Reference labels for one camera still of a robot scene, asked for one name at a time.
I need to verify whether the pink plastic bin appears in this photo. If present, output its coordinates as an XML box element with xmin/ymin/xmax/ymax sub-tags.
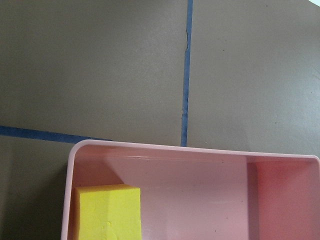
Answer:
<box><xmin>61</xmin><ymin>140</ymin><xmax>320</xmax><ymax>240</ymax></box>

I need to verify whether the yellow foam block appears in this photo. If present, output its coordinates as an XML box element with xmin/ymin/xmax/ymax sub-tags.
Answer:
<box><xmin>73</xmin><ymin>184</ymin><xmax>142</xmax><ymax>240</ymax></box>

